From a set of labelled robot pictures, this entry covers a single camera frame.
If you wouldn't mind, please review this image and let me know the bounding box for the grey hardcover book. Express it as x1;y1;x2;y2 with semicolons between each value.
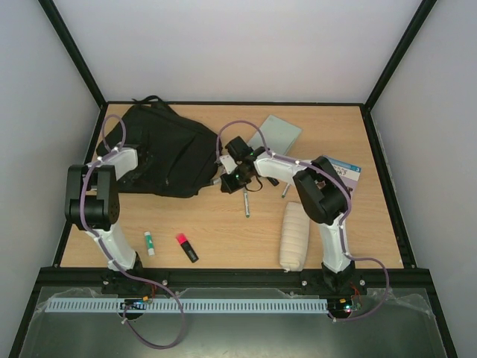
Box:
259;115;303;155

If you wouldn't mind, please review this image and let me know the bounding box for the green cap white marker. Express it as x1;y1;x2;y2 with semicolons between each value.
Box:
243;189;250;218

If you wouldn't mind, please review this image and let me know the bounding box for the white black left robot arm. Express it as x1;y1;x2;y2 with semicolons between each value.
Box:
65;146;140;271

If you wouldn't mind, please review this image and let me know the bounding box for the black enclosure frame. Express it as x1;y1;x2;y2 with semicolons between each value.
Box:
7;0;459;358

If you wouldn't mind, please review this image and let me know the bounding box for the dog picture book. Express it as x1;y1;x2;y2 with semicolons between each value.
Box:
326;157;362;195

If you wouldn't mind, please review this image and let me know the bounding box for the pink black highlighter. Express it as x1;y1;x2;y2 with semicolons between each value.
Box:
176;233;199;263

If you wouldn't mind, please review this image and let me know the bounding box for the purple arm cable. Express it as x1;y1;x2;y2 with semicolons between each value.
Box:
215;120;391;322
81;114;186;350

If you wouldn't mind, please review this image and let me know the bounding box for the beige fabric pencil case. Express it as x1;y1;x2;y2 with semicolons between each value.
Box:
279;201;310;271

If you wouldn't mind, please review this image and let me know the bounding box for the black student backpack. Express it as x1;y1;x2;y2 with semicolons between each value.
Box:
118;95;221;198

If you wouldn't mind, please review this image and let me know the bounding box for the blue cap white marker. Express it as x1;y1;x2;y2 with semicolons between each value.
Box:
281;184;291;198

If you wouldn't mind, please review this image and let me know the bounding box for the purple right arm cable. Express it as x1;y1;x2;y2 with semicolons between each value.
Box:
215;120;391;322

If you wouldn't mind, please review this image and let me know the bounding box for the green white glue stick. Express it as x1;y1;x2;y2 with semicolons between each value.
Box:
144;231;155;256

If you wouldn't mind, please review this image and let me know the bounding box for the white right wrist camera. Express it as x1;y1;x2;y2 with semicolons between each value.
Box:
219;154;237;172

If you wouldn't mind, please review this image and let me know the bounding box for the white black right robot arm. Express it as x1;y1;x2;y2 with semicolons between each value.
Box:
217;136;355;292

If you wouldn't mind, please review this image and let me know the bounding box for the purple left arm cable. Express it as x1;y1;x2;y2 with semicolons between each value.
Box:
81;114;186;350

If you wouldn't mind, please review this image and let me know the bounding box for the light blue cable duct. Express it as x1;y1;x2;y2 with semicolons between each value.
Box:
45;298;328;314

